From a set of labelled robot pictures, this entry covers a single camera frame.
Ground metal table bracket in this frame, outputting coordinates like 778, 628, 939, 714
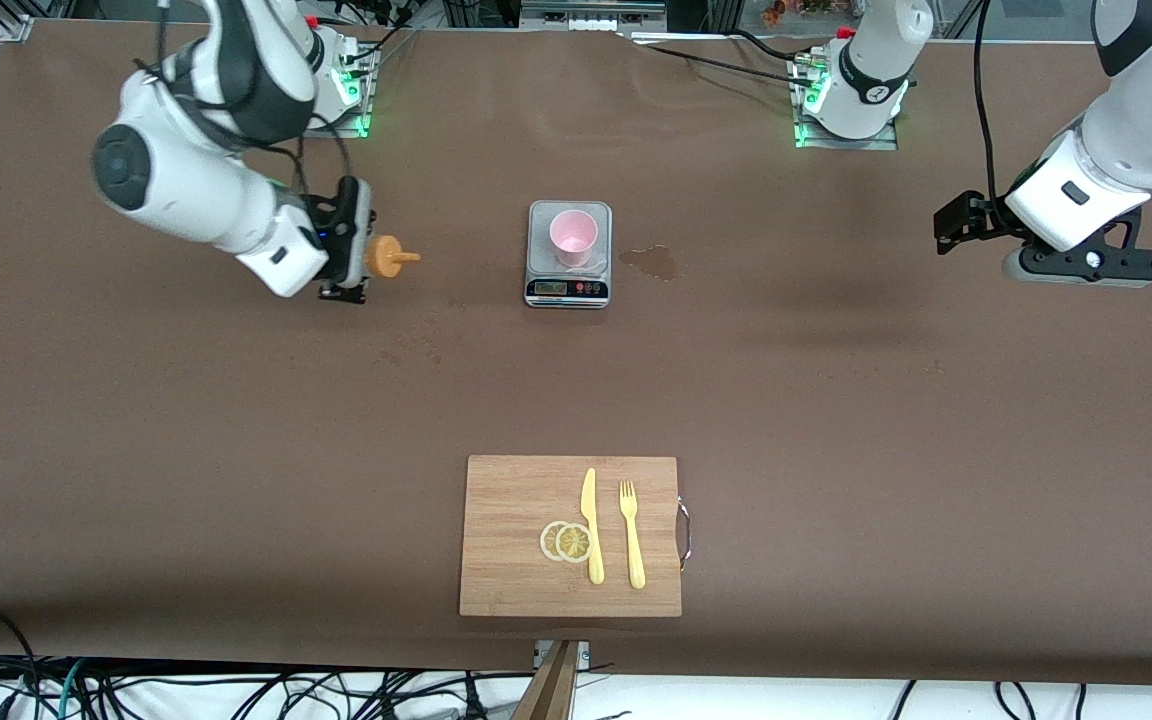
533, 639, 593, 671

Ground brown liquid puddle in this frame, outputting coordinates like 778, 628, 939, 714
620, 245, 680, 283

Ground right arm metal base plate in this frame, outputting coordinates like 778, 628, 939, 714
301, 40, 378, 140

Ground small sauce droplets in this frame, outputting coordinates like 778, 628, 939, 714
376, 318, 449, 367

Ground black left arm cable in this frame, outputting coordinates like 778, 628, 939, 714
970, 0, 1005, 201

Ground silver digital kitchen scale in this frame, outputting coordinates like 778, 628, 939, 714
524, 200, 614, 310

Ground yellow plastic fork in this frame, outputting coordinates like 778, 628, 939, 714
618, 479, 648, 590

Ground wooden cutting board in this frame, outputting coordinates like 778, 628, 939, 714
459, 455, 684, 618

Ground teal cable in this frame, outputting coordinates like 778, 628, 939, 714
52, 657, 89, 720

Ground wooden beam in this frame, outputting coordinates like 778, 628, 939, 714
510, 640, 581, 720

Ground grey power strip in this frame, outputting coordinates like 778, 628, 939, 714
519, 0, 668, 34

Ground yellow plastic knife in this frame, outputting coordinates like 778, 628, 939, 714
581, 467, 606, 586

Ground translucent sauce bottle orange cap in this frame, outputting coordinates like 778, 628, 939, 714
363, 235, 422, 280

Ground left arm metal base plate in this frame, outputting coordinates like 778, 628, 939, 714
793, 95, 900, 152

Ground black left base cable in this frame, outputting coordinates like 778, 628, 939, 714
624, 30, 823, 87

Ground pink plastic cup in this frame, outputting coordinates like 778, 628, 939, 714
549, 208, 600, 270

